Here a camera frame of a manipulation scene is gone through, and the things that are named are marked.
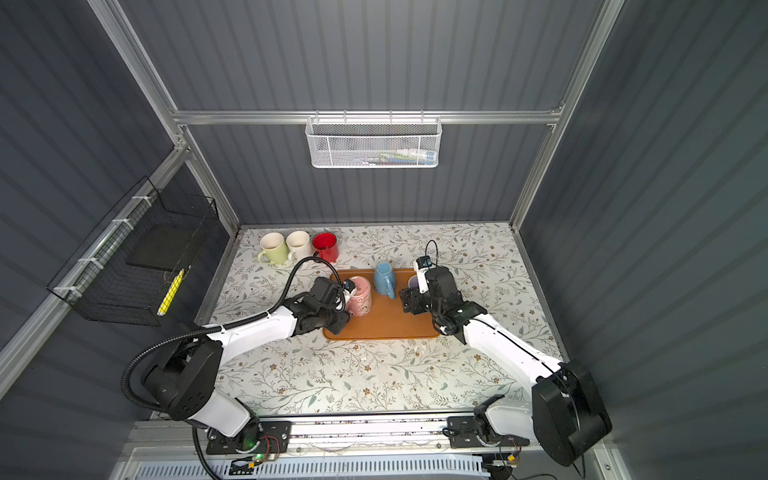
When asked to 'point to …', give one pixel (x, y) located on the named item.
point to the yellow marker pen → (174, 285)
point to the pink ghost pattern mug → (360, 301)
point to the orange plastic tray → (387, 318)
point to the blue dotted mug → (385, 279)
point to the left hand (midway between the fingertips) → (343, 314)
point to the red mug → (325, 244)
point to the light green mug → (274, 248)
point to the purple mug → (413, 282)
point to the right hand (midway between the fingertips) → (416, 291)
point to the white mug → (299, 243)
